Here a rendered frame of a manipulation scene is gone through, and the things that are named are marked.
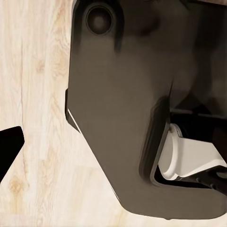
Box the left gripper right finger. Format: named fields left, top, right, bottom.
left=212, top=126, right=227, bottom=163

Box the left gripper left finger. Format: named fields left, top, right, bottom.
left=0, top=126, right=25, bottom=182

